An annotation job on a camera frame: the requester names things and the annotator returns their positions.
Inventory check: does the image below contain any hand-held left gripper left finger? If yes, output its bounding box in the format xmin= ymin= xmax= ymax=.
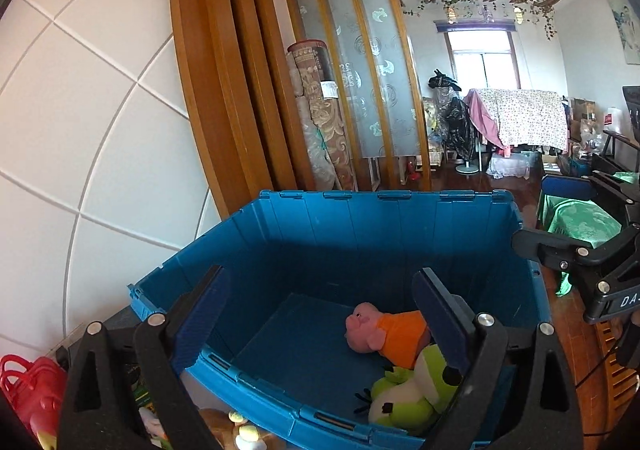
xmin=59 ymin=265 xmax=233 ymax=450

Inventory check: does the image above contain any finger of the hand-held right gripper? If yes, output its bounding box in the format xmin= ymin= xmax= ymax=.
xmin=511 ymin=227 xmax=608 ymax=276
xmin=540 ymin=171 xmax=640 ymax=231

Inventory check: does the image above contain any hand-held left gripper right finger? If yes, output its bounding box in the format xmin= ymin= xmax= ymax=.
xmin=411 ymin=267 xmax=586 ymax=450

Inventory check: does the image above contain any blue plastic storage bin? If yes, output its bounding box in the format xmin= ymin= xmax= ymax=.
xmin=127 ymin=189 xmax=553 ymax=450

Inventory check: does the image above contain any pink pig plush orange shirt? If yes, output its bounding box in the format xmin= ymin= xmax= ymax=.
xmin=345 ymin=301 xmax=432 ymax=370

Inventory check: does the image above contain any clear plastic bag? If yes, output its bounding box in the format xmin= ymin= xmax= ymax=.
xmin=487 ymin=150 xmax=541 ymax=178

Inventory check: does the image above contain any pile of cardboard boxes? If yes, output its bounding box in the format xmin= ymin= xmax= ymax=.
xmin=570 ymin=97 xmax=598 ymax=151

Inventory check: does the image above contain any floral cloth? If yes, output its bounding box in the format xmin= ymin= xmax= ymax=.
xmin=472 ymin=88 xmax=570 ymax=151

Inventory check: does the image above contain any green bird plush toy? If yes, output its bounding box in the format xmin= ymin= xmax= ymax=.
xmin=356 ymin=344 xmax=463 ymax=431

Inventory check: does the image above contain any white fan stand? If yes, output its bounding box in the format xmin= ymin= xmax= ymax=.
xmin=455 ymin=135 xmax=483 ymax=176

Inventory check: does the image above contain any brown bear plush toy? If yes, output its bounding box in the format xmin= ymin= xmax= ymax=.
xmin=197 ymin=407 xmax=286 ymax=450

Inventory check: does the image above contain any pink cloth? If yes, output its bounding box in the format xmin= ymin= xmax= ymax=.
xmin=462 ymin=90 xmax=513 ymax=158

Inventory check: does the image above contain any black bag pile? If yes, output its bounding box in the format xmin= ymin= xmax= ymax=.
xmin=429 ymin=69 xmax=476 ymax=161

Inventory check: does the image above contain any window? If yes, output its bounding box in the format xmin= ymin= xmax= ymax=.
xmin=434 ymin=20 xmax=522 ymax=91

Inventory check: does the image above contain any red plastic handbag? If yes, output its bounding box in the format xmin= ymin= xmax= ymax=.
xmin=0 ymin=355 xmax=68 ymax=450

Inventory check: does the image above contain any pale rolled carpet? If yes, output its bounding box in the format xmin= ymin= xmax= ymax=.
xmin=286 ymin=52 xmax=343 ymax=191

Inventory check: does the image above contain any red patterned rolled carpet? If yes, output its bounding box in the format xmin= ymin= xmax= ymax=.
xmin=287 ymin=38 xmax=360 ymax=192

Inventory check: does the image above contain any wooden frosted glass partition screen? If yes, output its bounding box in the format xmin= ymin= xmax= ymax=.
xmin=275 ymin=0 xmax=433 ymax=193

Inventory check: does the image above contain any wooden pillar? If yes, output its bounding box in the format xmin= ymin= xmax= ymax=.
xmin=169 ymin=0 xmax=301 ymax=221

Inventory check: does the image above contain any wall painting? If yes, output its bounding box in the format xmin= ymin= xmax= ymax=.
xmin=607 ymin=0 xmax=640 ymax=66

